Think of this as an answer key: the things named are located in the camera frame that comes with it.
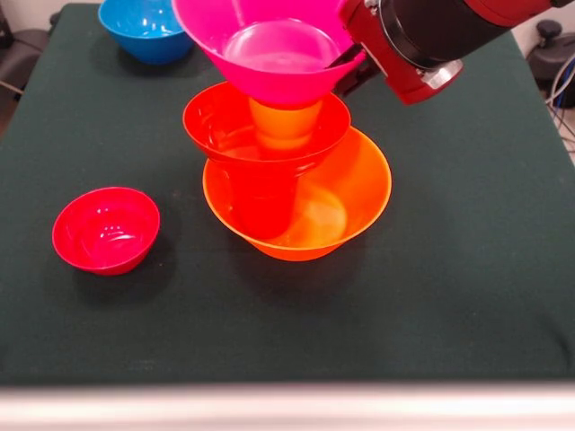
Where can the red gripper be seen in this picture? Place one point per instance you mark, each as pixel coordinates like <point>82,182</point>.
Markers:
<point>386,58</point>

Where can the orange plastic cup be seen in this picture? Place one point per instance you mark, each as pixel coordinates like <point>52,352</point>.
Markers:
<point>287,123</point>

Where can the large pink bowl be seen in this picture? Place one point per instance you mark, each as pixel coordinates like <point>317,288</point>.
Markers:
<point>211,27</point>

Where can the red-orange plastic bowl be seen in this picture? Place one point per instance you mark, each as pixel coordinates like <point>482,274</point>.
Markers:
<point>211,130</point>

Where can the red-orange plastic cup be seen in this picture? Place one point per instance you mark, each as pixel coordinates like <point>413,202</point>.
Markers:
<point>265,206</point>

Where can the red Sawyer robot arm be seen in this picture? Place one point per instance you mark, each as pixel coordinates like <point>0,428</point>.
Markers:
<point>449,27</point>

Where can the large orange bowl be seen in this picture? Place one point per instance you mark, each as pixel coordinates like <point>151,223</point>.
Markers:
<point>359,179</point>

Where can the large blue bowl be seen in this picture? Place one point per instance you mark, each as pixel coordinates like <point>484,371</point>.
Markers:
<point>144,40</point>

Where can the dark green tablecloth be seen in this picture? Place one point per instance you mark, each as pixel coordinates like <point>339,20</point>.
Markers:
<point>449,269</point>

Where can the small crimson bowl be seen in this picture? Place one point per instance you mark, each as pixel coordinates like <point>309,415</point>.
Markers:
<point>105,233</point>

